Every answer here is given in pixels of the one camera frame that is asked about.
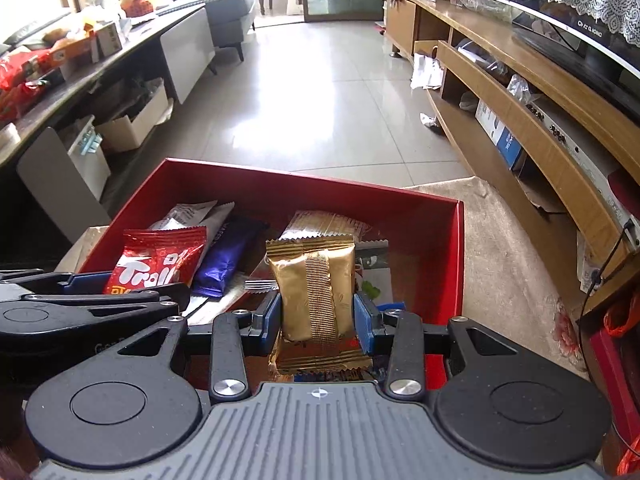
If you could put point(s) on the white open storage box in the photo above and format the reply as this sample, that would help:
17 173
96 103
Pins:
132 122

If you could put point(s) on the cardboard box of goods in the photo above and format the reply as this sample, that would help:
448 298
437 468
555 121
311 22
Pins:
85 45

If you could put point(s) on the silver snack packet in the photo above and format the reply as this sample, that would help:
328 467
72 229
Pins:
190 215

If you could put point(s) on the blue white box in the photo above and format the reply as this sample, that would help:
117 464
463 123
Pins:
495 132

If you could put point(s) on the tan snack packet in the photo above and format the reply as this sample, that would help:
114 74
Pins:
325 222

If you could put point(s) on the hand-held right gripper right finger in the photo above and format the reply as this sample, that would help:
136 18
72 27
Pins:
362 322

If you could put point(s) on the red orange bag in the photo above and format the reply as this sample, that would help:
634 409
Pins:
617 360

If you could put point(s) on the flat screen television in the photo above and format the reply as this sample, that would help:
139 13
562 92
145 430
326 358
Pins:
575 25

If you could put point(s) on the red cardboard box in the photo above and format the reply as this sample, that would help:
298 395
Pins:
350 195

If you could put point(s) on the red snack packet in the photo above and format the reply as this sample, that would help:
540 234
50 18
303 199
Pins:
150 260

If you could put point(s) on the wooden television cabinet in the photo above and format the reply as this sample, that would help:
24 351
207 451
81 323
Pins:
525 115

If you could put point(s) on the gold snack packet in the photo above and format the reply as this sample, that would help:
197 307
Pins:
315 290

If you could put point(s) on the green white snack packet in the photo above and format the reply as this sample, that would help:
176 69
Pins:
371 289

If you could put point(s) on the red plastic bag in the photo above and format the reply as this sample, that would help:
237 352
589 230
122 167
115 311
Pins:
17 82

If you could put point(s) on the blue white small packet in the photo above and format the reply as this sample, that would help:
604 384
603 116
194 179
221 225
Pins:
392 305

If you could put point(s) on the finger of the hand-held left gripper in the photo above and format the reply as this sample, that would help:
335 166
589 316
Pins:
85 282
125 294

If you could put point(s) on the white paper bag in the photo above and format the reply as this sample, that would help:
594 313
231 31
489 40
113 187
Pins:
426 72

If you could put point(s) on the grey sofa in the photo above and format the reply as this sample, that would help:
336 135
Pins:
230 15

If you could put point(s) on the blue wafer packet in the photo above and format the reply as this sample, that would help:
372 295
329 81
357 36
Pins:
225 255

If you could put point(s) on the silver media player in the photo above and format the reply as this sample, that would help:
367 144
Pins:
580 155

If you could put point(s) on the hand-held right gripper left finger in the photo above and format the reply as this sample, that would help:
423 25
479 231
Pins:
270 325

